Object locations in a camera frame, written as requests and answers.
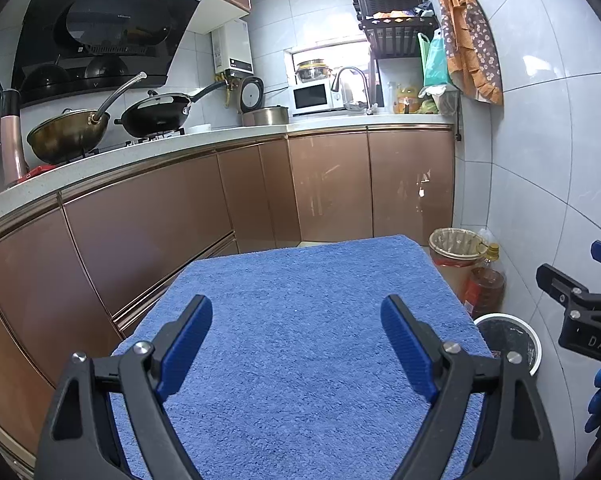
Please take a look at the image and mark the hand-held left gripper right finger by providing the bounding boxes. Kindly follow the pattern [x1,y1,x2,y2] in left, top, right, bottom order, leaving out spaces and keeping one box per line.
[381,294,561,480]

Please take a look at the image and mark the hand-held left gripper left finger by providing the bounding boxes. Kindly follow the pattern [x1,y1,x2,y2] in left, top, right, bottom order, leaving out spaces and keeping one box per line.
[36,294,214,480]

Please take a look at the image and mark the white-rimmed bin with black liner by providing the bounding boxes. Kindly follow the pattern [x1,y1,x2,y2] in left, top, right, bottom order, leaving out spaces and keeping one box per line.
[473,312,542,377]

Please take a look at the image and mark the beige bin with liner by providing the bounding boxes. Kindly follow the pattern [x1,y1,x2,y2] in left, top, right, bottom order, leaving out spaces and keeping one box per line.
[428,227,487,306]

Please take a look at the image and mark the cooking oil bottle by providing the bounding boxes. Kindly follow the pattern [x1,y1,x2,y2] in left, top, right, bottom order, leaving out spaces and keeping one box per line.
[463,242,507,318]

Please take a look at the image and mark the blue towel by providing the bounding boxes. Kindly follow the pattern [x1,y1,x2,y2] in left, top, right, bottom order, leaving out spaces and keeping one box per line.
[108,234,494,480]

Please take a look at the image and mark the kitchen counter with brown cabinets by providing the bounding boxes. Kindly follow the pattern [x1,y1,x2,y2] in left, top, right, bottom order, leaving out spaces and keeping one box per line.
[0,112,456,471]

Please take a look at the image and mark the gas stove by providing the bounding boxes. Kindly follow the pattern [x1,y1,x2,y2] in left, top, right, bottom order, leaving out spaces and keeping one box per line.
[50,127,186,163]

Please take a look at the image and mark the clear plastic bag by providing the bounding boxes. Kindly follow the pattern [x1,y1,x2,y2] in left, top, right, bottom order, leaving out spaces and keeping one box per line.
[418,85,459,116]

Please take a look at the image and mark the red flat item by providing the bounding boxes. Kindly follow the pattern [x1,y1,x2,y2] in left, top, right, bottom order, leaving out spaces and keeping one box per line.
[18,162,56,181]

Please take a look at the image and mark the black wok with lid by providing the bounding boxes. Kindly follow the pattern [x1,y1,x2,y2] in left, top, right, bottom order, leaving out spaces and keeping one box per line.
[114,80,227,137]

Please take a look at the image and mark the yellow food package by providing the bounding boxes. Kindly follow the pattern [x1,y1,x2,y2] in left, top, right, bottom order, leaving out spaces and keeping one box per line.
[395,85,420,115]

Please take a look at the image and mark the brass wok with lid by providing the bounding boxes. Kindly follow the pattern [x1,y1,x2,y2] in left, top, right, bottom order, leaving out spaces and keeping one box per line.
[27,71,147,163]

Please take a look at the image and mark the silver rice cooker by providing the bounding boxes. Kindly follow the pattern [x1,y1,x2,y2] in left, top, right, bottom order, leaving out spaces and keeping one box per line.
[238,76,290,127]

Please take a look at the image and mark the green plastic bag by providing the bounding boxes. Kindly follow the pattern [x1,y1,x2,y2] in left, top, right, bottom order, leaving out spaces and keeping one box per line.
[418,30,454,88]

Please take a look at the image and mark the orange and brown floral apron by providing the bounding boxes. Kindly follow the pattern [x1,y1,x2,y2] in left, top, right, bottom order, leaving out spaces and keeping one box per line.
[431,0,504,106]

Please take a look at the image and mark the pink insulated bottle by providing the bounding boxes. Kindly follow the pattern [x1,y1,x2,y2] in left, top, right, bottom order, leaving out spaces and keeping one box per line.
[0,89,30,186]

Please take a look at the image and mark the chrome kitchen faucet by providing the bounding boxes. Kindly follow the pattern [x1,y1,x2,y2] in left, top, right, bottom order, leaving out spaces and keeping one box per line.
[331,66,372,116]

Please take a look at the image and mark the white microwave oven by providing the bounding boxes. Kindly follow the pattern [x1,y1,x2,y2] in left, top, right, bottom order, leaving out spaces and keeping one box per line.
[293,80,346,115]

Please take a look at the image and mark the stacked steel pots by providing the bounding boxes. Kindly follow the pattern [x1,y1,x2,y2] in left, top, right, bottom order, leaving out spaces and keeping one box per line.
[295,59,331,83]

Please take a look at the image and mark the kitchen window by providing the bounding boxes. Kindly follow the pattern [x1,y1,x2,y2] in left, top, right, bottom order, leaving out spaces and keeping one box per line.
[283,40,376,86]

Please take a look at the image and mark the white water heater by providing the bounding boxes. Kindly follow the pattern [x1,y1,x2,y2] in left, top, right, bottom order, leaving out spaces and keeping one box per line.
[210,19,254,75]

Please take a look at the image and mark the black box on rack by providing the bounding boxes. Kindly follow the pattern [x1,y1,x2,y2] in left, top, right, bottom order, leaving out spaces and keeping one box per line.
[357,0,421,17]

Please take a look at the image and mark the black range hood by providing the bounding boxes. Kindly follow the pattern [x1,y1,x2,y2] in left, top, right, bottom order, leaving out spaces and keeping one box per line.
[11,0,204,106]

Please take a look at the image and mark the yellow gas hose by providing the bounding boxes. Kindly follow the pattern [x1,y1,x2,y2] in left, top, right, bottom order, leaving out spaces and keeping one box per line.
[213,74,241,108]

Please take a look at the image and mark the black wall storage rack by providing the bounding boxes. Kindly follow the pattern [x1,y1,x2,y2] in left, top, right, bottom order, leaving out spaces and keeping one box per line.
[347,0,439,58]

